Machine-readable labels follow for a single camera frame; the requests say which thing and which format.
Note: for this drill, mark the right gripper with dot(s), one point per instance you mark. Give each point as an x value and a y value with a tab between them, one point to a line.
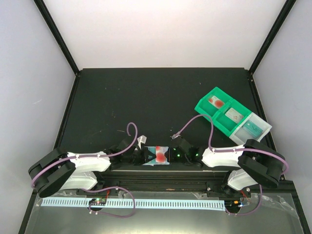
172	160

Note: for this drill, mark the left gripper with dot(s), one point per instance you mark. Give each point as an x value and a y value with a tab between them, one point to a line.
143	156

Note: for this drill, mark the black leather card holder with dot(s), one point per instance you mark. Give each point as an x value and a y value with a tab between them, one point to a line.
166	155

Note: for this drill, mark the red dotted card from holder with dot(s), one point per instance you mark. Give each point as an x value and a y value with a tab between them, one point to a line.
160	151

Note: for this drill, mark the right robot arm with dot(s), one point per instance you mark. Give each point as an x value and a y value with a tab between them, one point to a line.
251	163

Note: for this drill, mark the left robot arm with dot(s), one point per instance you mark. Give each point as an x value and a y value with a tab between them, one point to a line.
63	170

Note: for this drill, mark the teal VIP card in holder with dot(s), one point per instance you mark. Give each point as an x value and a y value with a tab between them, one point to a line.
151	155

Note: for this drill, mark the white pink card in bin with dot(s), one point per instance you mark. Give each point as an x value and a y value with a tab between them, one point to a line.
234	115

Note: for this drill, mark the green divided bin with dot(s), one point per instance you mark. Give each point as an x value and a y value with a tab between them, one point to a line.
220	121

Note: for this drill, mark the small circuit board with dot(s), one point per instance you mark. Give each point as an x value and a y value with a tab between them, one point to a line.
98	201

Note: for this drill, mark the clear plastic bin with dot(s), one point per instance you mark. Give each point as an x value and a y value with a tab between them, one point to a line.
240	135

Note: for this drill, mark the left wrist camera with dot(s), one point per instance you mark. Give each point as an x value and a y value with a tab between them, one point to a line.
141	140

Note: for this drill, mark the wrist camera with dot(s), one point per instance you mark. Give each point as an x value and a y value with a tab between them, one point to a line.
174	136
141	140

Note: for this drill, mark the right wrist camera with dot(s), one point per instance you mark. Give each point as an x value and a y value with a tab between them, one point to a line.
174	136

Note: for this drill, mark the black aluminium rail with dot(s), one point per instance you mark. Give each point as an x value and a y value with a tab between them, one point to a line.
161	181

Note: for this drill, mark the white slotted cable duct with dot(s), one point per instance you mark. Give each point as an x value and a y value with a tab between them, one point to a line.
179	204

